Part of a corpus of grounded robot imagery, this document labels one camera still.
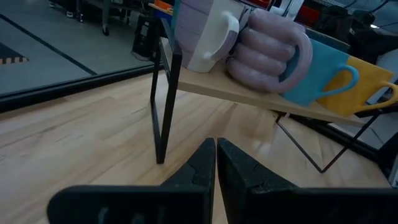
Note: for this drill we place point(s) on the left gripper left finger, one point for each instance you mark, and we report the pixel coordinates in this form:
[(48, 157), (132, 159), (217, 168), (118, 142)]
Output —
[(140, 205)]

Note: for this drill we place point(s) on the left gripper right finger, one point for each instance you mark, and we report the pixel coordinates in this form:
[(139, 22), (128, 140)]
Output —
[(295, 208)]

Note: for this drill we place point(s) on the light blue faceted mug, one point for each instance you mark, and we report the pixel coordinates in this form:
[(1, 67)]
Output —
[(320, 71)]

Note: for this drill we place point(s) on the yellow mug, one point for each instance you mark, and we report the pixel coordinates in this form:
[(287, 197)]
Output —
[(367, 84)]

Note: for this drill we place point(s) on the pink ribbed mug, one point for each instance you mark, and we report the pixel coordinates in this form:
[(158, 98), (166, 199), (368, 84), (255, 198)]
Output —
[(264, 53)]

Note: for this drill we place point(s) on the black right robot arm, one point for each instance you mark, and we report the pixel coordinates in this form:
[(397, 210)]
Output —
[(385, 149)]

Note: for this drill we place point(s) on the black box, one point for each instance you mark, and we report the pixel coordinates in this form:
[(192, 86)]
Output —
[(143, 37)]

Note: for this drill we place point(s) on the black wheeled cart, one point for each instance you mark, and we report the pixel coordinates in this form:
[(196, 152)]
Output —
[(105, 18)]

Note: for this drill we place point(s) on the red storage bin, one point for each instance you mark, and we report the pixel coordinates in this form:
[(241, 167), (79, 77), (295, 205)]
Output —
[(312, 15)]

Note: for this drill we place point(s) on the angled hazard striped floor mat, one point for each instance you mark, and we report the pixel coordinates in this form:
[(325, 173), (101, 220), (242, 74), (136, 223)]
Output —
[(9, 54)]

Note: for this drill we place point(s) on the orange storage bin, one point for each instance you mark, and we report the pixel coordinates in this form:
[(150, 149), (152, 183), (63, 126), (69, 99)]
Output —
[(163, 4)]

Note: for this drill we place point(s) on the black metal table frame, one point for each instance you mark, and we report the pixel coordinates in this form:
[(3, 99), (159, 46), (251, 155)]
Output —
[(62, 90)]

